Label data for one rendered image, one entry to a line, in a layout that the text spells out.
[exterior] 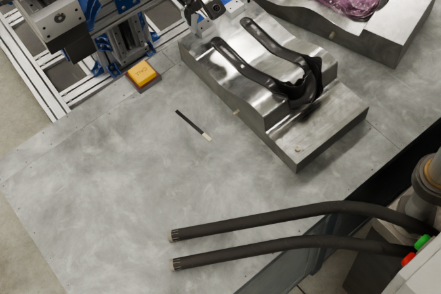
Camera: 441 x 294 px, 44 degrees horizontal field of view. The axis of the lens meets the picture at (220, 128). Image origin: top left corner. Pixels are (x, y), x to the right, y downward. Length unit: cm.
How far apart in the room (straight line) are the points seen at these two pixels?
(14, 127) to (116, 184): 127
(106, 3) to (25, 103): 100
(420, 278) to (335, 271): 153
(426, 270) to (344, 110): 85
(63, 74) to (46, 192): 104
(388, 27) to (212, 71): 50
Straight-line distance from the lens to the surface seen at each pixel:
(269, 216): 128
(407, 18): 161
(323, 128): 143
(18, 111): 272
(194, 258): 131
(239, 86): 144
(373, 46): 160
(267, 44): 155
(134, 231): 140
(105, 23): 190
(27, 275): 235
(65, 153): 155
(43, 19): 159
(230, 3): 160
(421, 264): 67
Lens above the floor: 209
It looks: 60 degrees down
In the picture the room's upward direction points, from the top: 8 degrees counter-clockwise
